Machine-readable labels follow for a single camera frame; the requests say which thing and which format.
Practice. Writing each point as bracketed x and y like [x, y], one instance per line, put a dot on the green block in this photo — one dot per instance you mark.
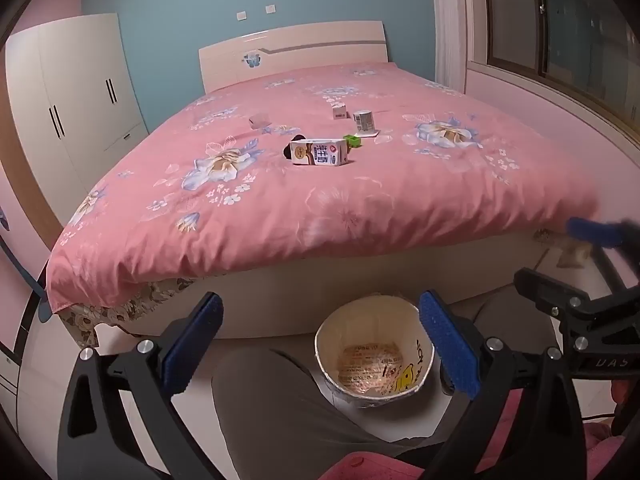
[352, 142]

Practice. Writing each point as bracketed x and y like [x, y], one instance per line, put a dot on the window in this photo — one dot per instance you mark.
[575, 25]

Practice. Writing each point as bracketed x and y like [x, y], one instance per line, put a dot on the white paper bin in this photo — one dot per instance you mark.
[370, 325]

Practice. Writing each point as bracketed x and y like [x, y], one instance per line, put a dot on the transparent plastic cup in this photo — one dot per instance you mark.
[260, 121]

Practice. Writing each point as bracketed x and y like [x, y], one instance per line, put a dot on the person's left leg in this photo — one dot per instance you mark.
[270, 400]

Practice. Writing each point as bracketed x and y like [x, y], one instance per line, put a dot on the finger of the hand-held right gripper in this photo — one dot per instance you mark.
[545, 287]
[592, 231]

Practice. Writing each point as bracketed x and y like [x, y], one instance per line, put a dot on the white wardrobe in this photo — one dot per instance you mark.
[75, 105]

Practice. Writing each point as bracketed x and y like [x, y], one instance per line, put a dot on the brown floral bed sheet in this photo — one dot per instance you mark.
[125, 310]

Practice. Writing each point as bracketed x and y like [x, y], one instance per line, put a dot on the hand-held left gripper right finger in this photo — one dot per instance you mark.
[445, 346]

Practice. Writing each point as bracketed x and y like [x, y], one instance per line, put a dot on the white printed can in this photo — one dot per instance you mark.
[364, 122]

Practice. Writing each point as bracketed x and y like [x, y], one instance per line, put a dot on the white paper coaster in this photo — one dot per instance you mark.
[367, 135]

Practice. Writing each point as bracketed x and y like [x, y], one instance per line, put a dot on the pink floral blanket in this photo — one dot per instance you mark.
[320, 200]

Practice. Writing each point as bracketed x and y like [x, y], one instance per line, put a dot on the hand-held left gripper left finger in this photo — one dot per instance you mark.
[197, 346]

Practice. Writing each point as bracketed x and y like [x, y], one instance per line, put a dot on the white window trim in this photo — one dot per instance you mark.
[450, 20]

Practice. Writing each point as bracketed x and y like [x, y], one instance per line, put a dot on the white bed base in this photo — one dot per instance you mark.
[300, 290]

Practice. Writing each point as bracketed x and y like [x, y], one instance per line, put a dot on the white bed headboard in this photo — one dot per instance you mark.
[295, 50]

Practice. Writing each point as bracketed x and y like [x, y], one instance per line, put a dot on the pink cabinet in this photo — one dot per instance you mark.
[20, 280]

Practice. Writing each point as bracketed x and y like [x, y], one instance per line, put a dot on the white brown milk carton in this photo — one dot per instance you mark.
[320, 152]

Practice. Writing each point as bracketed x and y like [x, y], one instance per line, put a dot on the small white pink carton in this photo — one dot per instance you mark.
[339, 111]

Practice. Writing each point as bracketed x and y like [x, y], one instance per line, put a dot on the pink fleece garment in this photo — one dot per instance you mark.
[600, 452]

